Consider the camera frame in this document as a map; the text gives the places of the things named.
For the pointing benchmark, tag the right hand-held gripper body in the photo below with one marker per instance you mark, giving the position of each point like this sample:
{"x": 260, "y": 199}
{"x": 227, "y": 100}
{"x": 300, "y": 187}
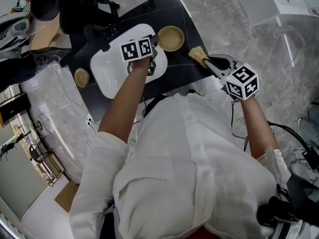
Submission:
{"x": 243, "y": 83}

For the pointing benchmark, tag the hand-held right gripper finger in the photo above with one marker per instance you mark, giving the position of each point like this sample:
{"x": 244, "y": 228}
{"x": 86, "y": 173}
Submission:
{"x": 230, "y": 60}
{"x": 215, "y": 70}

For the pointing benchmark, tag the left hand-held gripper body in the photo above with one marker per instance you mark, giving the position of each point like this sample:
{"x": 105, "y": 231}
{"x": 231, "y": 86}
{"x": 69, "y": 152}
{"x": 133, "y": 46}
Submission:
{"x": 135, "y": 48}

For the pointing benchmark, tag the straw scrubbing brush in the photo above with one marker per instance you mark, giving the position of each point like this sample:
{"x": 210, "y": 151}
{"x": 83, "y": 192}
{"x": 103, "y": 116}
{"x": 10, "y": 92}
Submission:
{"x": 198, "y": 56}

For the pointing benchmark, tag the beige bowl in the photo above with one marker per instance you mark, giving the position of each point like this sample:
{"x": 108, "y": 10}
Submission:
{"x": 81, "y": 78}
{"x": 171, "y": 37}

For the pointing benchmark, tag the person's left forearm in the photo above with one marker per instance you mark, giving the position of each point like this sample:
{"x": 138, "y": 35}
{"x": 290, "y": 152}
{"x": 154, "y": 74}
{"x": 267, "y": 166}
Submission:
{"x": 119, "y": 103}

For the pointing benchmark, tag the person's right forearm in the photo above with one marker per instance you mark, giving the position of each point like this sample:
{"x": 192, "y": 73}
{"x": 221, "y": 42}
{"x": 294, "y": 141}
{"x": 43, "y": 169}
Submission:
{"x": 259, "y": 128}

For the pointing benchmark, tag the white rectangular tray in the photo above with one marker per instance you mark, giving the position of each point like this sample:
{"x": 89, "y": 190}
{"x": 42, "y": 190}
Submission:
{"x": 109, "y": 71}

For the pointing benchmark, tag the black faucet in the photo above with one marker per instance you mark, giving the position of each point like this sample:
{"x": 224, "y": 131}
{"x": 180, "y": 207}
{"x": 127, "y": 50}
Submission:
{"x": 96, "y": 37}

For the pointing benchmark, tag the white bathtub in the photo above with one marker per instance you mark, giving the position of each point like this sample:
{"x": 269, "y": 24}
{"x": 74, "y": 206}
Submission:
{"x": 286, "y": 1}

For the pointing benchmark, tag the white power strip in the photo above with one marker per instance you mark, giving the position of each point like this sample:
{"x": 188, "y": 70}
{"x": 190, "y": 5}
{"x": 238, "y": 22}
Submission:
{"x": 89, "y": 122}

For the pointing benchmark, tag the wooden table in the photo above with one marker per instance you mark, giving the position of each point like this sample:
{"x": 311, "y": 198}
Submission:
{"x": 47, "y": 37}

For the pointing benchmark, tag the marbled white fabric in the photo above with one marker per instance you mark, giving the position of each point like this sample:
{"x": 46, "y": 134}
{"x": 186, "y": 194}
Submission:
{"x": 301, "y": 164}

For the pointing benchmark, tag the person in white shirt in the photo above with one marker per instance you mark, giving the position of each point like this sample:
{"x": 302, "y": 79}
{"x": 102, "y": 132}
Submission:
{"x": 187, "y": 170}

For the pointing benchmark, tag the black body-worn rig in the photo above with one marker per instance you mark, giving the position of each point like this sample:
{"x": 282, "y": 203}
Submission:
{"x": 286, "y": 208}

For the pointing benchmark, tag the dark low cabinet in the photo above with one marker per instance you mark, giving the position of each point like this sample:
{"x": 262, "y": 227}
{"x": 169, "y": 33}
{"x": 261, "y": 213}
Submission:
{"x": 12, "y": 108}

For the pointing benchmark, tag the black metal chair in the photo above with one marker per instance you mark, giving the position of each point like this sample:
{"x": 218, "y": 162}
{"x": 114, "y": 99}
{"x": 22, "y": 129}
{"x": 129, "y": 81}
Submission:
{"x": 47, "y": 163}

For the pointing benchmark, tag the person's red clothing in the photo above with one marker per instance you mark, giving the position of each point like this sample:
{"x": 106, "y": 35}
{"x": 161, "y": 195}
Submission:
{"x": 202, "y": 234}

